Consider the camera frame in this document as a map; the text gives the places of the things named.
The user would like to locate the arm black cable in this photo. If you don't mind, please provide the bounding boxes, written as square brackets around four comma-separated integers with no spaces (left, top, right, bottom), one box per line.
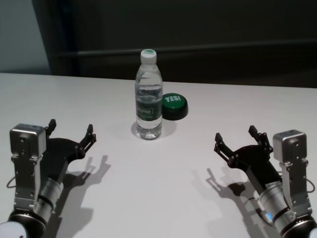
[304,177,314,199]
[6,176,18,189]

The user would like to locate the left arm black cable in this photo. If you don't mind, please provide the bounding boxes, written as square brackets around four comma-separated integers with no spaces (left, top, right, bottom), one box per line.
[6,176,18,189]

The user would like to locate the clear water bottle green label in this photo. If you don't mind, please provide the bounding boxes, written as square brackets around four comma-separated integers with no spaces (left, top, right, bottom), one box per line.
[135,49,163,141]

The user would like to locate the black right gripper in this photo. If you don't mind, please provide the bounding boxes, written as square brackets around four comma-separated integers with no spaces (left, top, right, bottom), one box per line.
[213,125,283,191]

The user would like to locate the thin grey horizontal rail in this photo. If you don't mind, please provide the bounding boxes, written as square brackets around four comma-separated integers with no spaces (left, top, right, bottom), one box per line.
[76,48,317,57]

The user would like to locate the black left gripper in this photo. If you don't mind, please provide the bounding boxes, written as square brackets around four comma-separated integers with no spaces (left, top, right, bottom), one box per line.
[37,119,97,183]

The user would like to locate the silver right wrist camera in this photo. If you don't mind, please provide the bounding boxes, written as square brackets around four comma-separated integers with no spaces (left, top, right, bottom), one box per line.
[272,128,313,210]

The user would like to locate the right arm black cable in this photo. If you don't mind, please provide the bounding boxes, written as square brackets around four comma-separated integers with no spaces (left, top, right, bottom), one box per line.
[304,177,314,199]

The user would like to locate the green YES button black base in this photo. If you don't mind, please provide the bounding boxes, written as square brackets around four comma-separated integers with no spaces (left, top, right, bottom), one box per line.
[161,93,190,121]

